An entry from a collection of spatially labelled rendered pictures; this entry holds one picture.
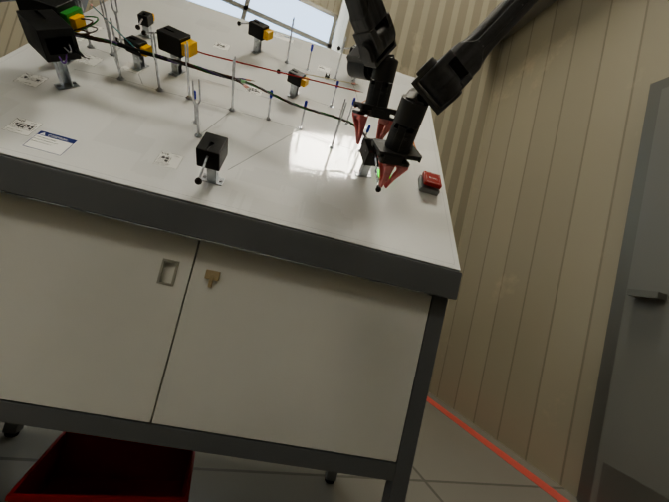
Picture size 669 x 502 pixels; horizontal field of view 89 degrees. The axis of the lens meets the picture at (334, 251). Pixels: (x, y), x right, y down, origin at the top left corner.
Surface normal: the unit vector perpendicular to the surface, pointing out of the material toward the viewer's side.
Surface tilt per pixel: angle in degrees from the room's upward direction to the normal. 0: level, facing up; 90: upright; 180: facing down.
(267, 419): 90
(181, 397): 90
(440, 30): 90
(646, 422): 90
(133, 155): 53
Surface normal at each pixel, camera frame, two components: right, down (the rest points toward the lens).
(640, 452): -0.93, -0.24
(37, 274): 0.16, -0.04
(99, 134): 0.26, -0.61
